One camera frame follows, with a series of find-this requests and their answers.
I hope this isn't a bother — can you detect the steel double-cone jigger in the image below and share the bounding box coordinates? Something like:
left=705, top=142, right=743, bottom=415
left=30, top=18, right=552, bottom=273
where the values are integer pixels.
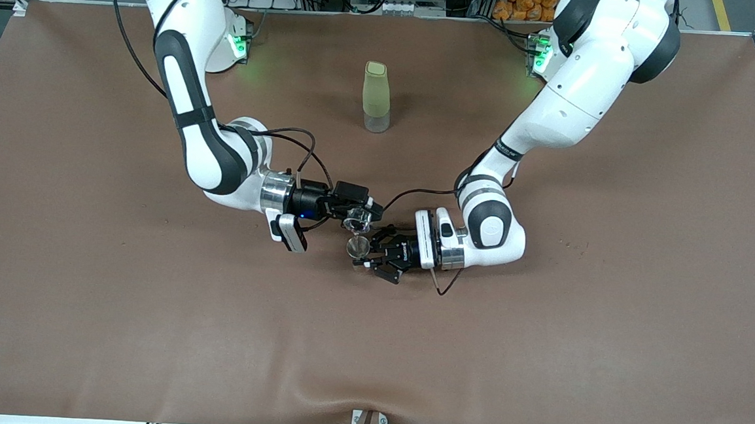
left=345, top=236, right=372, bottom=268

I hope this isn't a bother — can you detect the brown table mat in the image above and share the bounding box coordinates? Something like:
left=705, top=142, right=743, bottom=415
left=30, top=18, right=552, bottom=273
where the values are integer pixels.
left=0, top=0, right=755, bottom=424

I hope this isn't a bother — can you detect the green sleeved glass bottle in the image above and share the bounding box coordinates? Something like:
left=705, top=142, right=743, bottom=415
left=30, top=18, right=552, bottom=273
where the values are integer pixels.
left=360, top=60, right=395, bottom=135

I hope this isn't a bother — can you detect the orange snack bag pile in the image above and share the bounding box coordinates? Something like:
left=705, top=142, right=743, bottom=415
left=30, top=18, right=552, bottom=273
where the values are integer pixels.
left=492, top=0, right=565, bottom=24

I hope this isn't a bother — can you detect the clear glass beaker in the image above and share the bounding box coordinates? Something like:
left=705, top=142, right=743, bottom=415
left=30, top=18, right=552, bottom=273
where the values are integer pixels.
left=342, top=206, right=374, bottom=234

